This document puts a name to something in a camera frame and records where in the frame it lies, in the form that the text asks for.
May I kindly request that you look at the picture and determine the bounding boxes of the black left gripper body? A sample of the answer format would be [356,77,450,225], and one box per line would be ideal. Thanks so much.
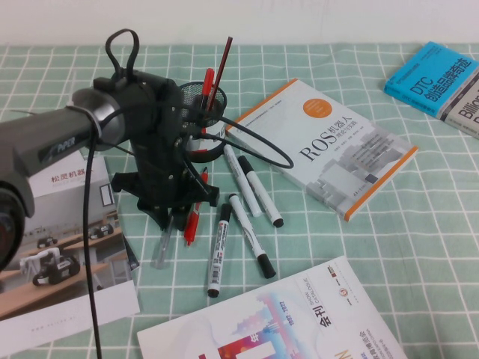
[112,123,220,210]

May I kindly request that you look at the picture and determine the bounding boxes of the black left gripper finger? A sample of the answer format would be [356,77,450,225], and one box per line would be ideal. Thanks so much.
[144,206,171,231]
[171,205,190,231]

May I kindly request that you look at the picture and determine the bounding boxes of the transparent grey pen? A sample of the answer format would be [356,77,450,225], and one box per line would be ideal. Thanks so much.
[150,215,175,270]

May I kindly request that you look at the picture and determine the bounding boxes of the red gel pen with clip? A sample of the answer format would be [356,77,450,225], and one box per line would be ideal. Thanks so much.
[182,166,210,248]

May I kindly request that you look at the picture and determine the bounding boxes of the black mesh pen holder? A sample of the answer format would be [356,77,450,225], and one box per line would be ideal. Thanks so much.
[179,82,228,165]

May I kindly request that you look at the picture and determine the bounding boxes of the red capped pen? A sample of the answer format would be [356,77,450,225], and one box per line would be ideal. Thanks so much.
[200,67,216,113]

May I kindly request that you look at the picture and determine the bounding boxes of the labelled white marker black cap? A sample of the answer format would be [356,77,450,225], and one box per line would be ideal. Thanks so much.
[207,203,232,298]

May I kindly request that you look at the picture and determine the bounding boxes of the robot photo brochure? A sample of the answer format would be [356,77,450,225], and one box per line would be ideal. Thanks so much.
[0,155,141,351]

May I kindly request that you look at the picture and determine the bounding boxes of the long white marker black cap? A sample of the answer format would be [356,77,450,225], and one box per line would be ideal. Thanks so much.
[228,193,278,280]

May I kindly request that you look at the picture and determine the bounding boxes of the all white marker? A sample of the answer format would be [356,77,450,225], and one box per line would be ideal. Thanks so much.
[222,144,263,218]

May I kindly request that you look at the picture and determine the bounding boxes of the white marker black ends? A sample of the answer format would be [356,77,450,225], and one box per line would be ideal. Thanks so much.
[237,155,285,229]

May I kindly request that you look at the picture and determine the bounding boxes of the dark red pencil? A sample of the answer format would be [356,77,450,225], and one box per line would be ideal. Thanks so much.
[205,36,234,113]

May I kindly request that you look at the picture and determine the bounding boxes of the white orange ROS book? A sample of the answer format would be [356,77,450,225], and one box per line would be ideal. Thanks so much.
[224,77,419,222]

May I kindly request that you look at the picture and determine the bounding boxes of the white show catalogue magazine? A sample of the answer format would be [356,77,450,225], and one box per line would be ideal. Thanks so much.
[136,255,409,359]

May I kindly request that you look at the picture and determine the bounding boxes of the green checked tablecloth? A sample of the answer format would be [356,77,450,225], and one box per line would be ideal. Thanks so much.
[0,43,479,359]

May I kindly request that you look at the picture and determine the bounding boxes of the blue DTC book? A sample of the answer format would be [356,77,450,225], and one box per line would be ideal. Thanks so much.
[382,40,479,115]

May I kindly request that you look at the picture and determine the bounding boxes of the grey Billion book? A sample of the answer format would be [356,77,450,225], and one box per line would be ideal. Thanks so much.
[438,69,479,141]

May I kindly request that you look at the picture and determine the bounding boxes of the black cable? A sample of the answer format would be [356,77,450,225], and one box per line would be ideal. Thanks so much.
[186,114,296,170]
[105,28,141,82]
[82,100,128,359]

